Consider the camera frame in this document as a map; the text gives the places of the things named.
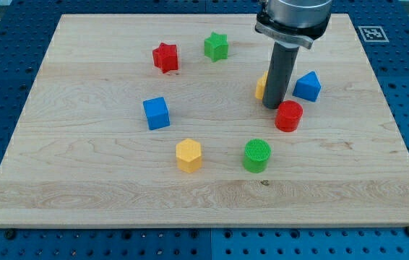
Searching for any red cylinder block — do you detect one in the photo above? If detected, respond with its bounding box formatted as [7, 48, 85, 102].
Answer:
[275, 100, 303, 132]

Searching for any wooden board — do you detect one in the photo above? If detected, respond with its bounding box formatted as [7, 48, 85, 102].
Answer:
[0, 14, 409, 229]

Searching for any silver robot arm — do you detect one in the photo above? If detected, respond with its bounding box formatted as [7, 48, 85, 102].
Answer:
[254, 0, 332, 109]

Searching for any blue cube block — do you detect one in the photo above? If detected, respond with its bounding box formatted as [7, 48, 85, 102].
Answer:
[142, 97, 170, 130]

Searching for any black silver tool flange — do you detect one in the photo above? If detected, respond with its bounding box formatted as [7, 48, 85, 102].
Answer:
[254, 11, 331, 49]

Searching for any yellow hexagon block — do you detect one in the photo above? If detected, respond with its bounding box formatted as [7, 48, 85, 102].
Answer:
[176, 139, 202, 173]

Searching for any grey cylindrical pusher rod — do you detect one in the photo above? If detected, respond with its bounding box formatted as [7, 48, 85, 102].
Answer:
[262, 43, 299, 109]

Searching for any green star block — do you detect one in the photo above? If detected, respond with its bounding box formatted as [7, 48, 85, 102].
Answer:
[204, 32, 229, 62]

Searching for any fiducial marker tag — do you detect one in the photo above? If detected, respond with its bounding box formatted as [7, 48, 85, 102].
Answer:
[358, 25, 389, 43]

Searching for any red star block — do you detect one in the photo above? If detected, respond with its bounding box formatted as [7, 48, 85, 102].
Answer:
[152, 43, 178, 74]

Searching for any blue triangle block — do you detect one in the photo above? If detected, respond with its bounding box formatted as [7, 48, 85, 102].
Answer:
[293, 71, 322, 102]

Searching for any yellow heart block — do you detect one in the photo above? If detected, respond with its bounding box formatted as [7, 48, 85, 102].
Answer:
[254, 71, 268, 100]

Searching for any green cylinder block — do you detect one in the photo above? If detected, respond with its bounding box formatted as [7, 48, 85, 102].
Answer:
[243, 139, 272, 173]

